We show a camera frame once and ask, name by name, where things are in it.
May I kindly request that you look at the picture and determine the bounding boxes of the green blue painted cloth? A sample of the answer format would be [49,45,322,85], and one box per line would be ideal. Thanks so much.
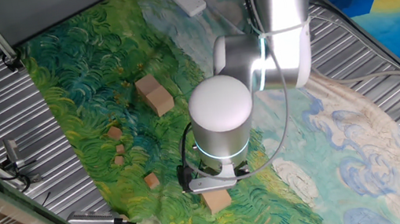
[10,0,400,224]

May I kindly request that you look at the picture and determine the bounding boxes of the grey black camera mount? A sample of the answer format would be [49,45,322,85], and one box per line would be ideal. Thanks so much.
[0,134,42,188]

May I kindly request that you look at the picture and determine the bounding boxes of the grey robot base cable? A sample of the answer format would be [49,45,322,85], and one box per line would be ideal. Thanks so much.
[310,52,400,113]

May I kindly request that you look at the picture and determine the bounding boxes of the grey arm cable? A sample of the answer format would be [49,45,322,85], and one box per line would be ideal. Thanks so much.
[169,9,300,189]

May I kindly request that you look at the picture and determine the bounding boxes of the silver ribbed camera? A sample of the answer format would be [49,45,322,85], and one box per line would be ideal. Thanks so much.
[66,204,130,224]

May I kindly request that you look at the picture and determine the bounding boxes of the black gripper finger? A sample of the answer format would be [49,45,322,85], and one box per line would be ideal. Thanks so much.
[233,163,252,178]
[175,163,196,194]

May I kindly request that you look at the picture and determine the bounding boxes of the small wooden cube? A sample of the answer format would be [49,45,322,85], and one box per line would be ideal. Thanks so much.
[105,124,125,142]

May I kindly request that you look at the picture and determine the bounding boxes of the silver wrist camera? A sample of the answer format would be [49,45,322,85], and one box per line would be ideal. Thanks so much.
[185,161,243,196]

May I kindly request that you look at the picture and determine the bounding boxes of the medium wooden cube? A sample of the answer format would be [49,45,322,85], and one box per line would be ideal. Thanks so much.
[143,171,162,192]

